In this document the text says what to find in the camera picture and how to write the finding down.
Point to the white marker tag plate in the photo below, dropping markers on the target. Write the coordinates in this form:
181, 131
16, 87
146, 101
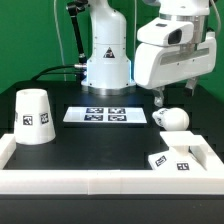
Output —
105, 115

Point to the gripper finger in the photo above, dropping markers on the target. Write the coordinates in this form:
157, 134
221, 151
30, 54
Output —
158, 96
190, 86

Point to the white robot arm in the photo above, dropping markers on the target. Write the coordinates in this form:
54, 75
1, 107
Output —
109, 71

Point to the white lamp bulb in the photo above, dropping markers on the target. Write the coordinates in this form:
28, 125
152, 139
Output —
173, 119

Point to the white lamp shade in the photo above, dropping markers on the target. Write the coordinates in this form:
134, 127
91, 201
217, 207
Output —
33, 123

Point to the white U-shaped fence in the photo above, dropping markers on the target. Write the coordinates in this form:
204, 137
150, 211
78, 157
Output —
96, 182

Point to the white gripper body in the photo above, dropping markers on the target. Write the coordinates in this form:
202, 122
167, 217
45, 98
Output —
159, 66

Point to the white lamp base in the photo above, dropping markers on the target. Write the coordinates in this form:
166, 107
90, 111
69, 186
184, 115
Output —
177, 157

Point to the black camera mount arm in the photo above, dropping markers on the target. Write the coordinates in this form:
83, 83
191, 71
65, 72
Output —
74, 8

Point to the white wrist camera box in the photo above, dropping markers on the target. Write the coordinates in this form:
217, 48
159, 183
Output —
166, 33

